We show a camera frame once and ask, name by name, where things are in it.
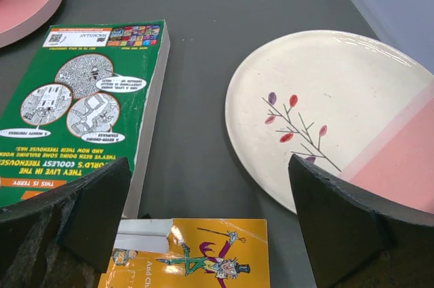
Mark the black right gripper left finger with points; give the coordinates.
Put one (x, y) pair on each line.
(64, 237)

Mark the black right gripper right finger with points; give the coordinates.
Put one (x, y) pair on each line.
(355, 238)

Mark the green treehouse paperback book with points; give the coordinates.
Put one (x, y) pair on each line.
(89, 96)

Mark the orange paperback book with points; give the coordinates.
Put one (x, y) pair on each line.
(189, 252)

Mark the cream and pink plate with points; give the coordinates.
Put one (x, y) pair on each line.
(355, 107)

